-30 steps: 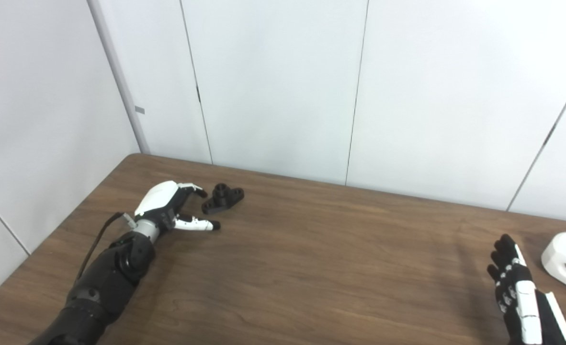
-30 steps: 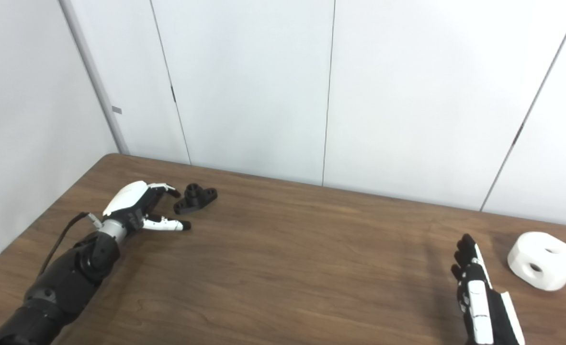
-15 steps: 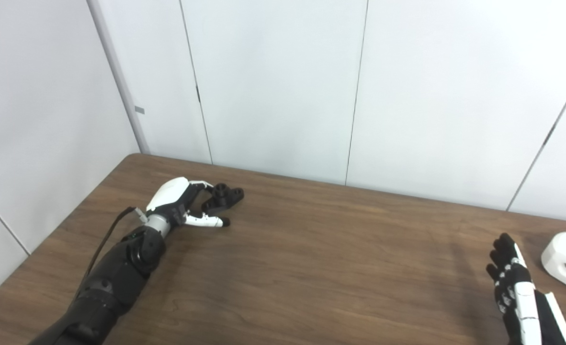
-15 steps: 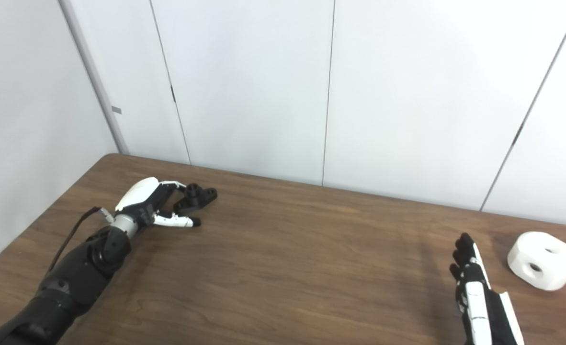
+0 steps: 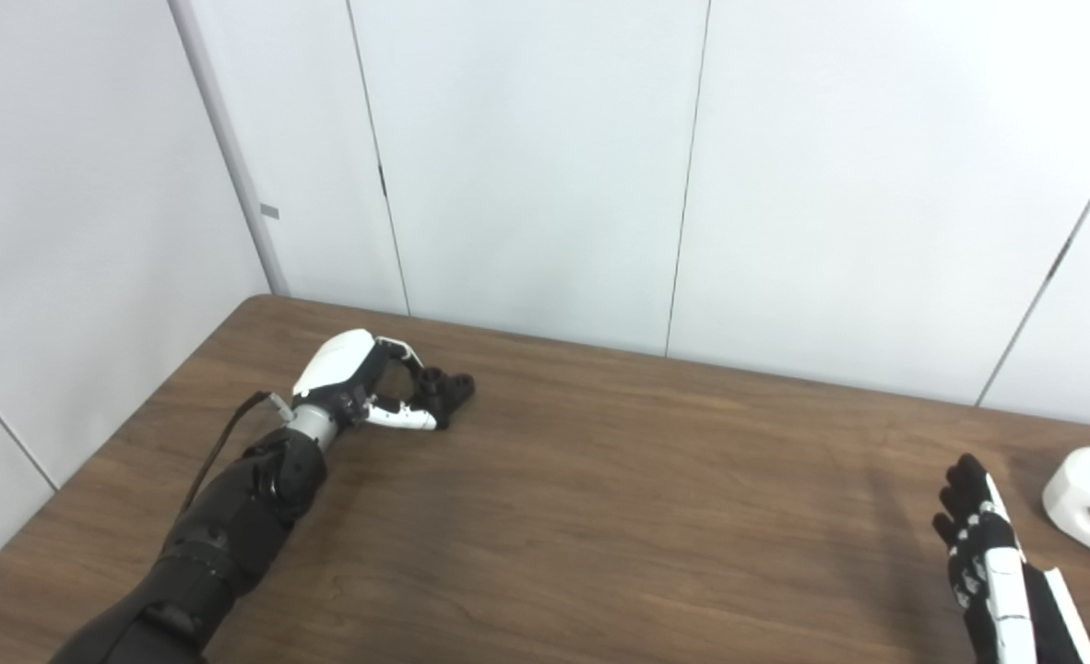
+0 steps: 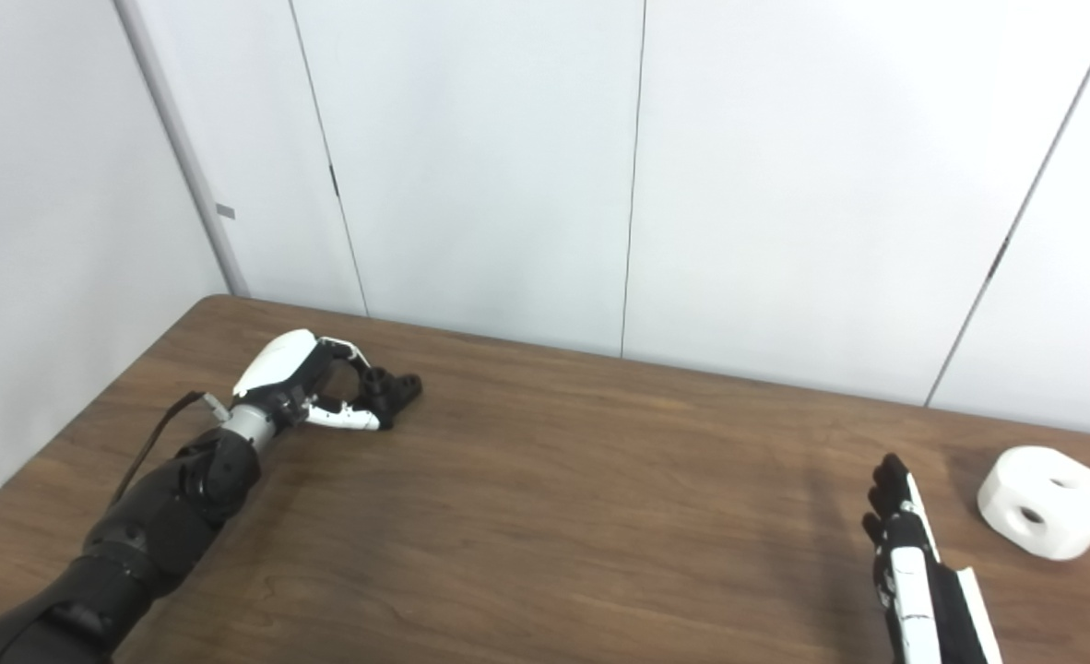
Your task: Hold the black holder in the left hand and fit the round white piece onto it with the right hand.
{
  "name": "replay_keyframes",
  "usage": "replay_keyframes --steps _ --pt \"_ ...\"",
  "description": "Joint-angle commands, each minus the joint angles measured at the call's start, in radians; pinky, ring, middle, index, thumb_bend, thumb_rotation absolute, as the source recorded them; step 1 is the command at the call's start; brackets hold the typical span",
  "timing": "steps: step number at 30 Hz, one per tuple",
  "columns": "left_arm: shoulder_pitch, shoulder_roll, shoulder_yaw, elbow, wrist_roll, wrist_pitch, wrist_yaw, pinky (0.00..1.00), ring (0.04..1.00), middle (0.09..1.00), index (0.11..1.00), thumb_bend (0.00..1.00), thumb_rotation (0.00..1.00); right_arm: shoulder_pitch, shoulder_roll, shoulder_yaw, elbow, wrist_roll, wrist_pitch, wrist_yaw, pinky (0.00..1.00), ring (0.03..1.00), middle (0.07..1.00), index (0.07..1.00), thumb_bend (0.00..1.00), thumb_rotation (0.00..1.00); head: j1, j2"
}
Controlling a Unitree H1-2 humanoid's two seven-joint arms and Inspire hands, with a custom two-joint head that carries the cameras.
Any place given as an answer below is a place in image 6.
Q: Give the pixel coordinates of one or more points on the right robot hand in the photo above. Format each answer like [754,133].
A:
[923,590]

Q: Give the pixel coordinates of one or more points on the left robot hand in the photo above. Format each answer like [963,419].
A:
[278,364]

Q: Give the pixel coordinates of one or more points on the black holder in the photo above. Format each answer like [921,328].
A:
[397,392]

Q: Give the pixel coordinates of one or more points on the round white piece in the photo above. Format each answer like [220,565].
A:
[1048,503]

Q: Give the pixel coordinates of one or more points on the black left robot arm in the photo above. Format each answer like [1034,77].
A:
[148,535]

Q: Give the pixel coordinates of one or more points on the grey wall corner post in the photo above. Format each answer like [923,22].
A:
[190,166]

